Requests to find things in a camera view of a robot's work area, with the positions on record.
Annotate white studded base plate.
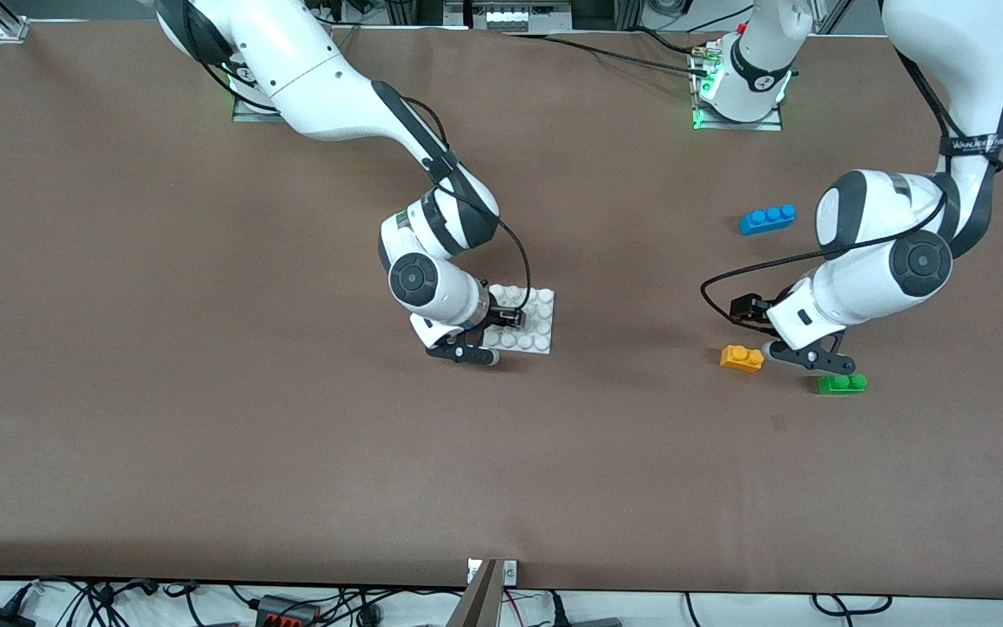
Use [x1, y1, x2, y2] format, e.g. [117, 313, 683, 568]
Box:
[480, 284, 556, 355]

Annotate yellow toy block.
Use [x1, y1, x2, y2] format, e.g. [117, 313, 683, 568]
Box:
[720, 345, 765, 374]

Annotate blue toy block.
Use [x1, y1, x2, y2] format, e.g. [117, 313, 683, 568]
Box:
[738, 204, 797, 237]

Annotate white power strip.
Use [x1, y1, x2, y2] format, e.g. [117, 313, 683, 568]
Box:
[445, 0, 574, 31]

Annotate black box orange connectors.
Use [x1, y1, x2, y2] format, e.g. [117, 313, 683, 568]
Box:
[255, 594, 321, 627]

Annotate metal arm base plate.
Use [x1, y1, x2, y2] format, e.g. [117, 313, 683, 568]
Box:
[691, 39, 785, 131]
[232, 94, 286, 123]

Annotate long black table cable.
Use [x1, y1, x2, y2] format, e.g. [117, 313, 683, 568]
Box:
[501, 31, 716, 75]

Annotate grey tapered post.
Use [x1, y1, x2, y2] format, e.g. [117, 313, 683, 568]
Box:
[445, 559, 502, 627]

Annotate aluminium frame profile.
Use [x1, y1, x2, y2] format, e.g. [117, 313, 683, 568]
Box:
[0, 0, 30, 42]

